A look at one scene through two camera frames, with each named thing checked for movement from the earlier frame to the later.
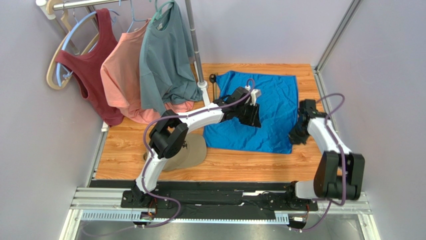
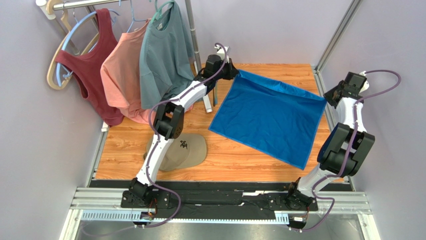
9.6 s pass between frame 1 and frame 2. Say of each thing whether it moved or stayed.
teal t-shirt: stayed
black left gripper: moved
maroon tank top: stayed
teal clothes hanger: stayed
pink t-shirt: stayed
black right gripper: moved
